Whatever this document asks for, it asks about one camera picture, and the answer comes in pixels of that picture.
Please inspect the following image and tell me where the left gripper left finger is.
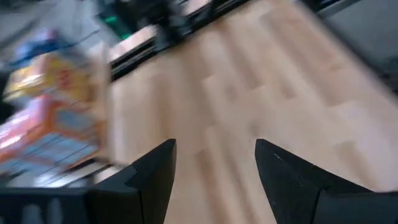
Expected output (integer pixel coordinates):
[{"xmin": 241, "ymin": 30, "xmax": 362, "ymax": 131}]
[{"xmin": 0, "ymin": 139, "xmax": 177, "ymax": 224}]

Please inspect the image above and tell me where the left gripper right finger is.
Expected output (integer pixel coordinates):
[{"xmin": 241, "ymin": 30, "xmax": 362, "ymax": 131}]
[{"xmin": 255, "ymin": 139, "xmax": 398, "ymax": 224}]

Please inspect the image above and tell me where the orange Mini Wheats cereal box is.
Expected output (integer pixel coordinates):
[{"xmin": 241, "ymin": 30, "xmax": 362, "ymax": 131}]
[{"xmin": 0, "ymin": 93, "xmax": 108, "ymax": 181}]

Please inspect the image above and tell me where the yellow Corn Pops cereal box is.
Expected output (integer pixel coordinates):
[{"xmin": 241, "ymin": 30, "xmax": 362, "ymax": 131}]
[{"xmin": 2, "ymin": 51, "xmax": 97, "ymax": 103}]

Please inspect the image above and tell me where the blue Frosted Flakes cereal box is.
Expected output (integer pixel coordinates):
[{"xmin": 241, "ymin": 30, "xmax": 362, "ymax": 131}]
[{"xmin": 9, "ymin": 29, "xmax": 81, "ymax": 68}]

